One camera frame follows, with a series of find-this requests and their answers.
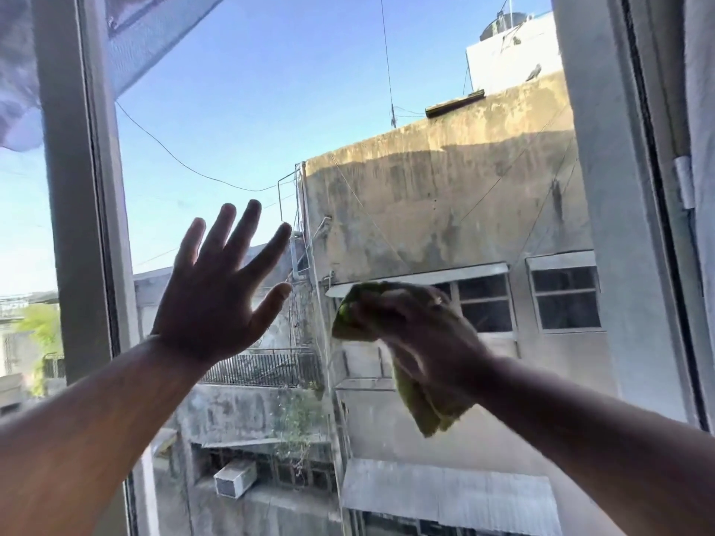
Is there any person's left forearm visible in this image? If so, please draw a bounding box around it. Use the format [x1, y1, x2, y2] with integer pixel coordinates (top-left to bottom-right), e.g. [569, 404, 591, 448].
[0, 336, 212, 536]

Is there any corrugated metal awning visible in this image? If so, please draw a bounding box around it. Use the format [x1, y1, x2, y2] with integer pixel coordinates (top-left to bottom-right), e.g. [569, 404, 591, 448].
[340, 458, 563, 536]

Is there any green leafy tree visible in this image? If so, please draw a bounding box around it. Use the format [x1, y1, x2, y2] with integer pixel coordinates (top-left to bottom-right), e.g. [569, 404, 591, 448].
[13, 303, 63, 398]

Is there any person's left hand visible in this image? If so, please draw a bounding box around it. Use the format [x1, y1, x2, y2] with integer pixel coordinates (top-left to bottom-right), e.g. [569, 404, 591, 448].
[151, 200, 294, 368]

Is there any person's right hand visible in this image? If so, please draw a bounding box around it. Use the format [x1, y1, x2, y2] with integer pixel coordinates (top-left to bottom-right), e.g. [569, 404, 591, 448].
[347, 282, 496, 401]

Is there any white framed building window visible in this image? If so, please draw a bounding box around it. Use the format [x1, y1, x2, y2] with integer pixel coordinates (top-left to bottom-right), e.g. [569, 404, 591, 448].
[433, 270, 518, 336]
[525, 250, 607, 335]

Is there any white window latch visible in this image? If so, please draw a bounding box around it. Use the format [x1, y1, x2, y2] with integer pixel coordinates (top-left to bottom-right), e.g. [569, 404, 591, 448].
[673, 155, 697, 210]

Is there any grey window side frame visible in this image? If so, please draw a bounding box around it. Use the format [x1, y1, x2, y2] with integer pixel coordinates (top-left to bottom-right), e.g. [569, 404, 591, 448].
[550, 0, 715, 433]

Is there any person's right forearm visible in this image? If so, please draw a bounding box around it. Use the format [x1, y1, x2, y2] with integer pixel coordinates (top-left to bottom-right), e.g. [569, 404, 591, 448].
[474, 356, 715, 536]

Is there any thin vertical black wire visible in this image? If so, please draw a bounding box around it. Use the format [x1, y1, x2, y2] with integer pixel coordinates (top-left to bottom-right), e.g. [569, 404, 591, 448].
[379, 0, 398, 129]

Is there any black rooftop water tank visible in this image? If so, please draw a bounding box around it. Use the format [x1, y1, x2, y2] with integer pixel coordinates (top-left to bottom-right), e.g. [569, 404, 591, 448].
[480, 11, 529, 41]

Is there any black balcony railing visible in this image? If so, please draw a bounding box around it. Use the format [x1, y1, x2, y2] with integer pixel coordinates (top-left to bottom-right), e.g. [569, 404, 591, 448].
[200, 348, 325, 389]

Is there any grey window mullion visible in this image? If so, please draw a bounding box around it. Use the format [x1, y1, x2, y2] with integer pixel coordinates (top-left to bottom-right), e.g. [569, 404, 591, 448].
[31, 0, 147, 536]

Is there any white mesh curtain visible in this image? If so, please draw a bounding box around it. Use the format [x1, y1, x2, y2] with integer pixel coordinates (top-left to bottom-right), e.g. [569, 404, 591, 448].
[0, 0, 231, 152]

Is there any white window awning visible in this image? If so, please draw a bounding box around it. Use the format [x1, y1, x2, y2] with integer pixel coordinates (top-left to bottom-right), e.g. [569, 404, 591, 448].
[325, 261, 509, 299]

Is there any green cleaning cloth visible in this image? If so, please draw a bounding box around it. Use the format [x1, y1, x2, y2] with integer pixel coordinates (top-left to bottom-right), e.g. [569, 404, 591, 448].
[332, 281, 477, 439]

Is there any climbing balcony plant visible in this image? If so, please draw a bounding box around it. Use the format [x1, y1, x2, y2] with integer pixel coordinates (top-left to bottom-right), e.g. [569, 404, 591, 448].
[273, 384, 326, 461]

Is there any white rooftop structure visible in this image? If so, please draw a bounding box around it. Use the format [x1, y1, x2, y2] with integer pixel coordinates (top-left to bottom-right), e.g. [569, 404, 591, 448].
[466, 11, 563, 96]

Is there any sagging black overhead cable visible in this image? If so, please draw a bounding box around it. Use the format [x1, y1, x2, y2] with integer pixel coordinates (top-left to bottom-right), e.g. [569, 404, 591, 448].
[115, 100, 301, 194]

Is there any white air conditioner unit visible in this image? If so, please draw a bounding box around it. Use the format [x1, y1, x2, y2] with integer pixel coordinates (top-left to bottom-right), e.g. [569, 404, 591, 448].
[213, 460, 258, 500]

